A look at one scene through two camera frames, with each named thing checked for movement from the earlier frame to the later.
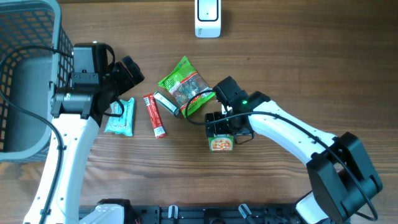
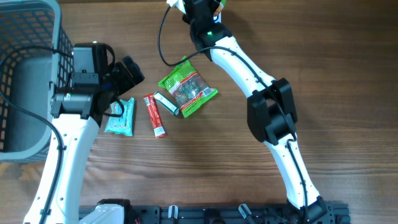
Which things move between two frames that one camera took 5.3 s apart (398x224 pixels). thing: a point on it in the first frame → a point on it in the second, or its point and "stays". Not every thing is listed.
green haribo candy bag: [183, 83] stays
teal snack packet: [124, 124] stays
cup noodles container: [221, 142] → [219, 9]
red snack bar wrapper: [154, 116] stays
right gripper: [220, 128] → [212, 4]
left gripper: [127, 81] stays
